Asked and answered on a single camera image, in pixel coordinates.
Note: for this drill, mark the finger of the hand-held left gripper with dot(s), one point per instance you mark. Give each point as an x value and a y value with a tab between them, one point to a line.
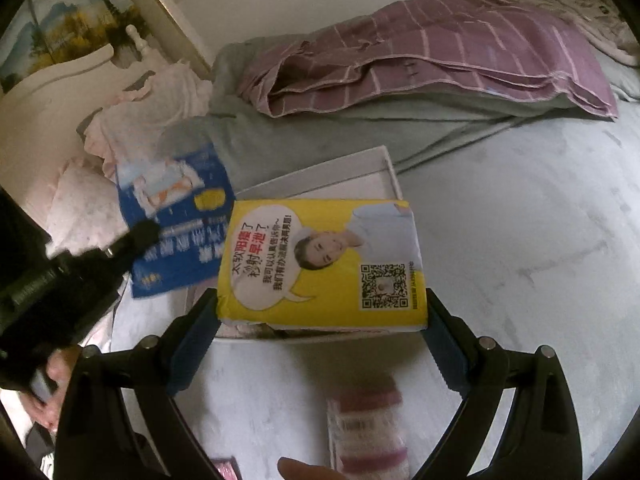
132	240

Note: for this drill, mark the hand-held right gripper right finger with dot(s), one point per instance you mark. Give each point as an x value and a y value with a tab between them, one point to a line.
447	345

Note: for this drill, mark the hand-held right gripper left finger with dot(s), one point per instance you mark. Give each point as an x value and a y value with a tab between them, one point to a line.
192	345

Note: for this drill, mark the blue tissue packet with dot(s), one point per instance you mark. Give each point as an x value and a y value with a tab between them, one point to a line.
170	190

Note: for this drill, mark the yellow tissue packet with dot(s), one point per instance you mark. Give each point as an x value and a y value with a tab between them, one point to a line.
320	265

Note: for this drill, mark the white shallow box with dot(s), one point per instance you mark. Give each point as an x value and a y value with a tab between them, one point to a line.
350	175

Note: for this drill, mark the person's left hand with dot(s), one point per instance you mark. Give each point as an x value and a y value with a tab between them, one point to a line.
57	385

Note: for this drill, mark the pink white packet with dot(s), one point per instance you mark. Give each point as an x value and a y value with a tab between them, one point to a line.
365	430

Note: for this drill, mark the small pink packet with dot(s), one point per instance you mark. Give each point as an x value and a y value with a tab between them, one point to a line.
226	469

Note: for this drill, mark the pink clothing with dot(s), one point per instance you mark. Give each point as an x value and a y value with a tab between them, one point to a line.
150	105

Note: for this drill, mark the white headboard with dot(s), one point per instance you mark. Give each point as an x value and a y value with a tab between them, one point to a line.
55	90

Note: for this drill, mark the grey-green blanket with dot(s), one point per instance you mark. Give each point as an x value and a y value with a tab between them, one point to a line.
280	145

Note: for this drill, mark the framed landscape painting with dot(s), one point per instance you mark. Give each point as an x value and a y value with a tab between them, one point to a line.
65	15

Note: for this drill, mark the purple striped blanket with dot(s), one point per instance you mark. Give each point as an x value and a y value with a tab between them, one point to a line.
425	55

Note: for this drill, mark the white lace cloth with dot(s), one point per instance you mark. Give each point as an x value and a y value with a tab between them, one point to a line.
590	15

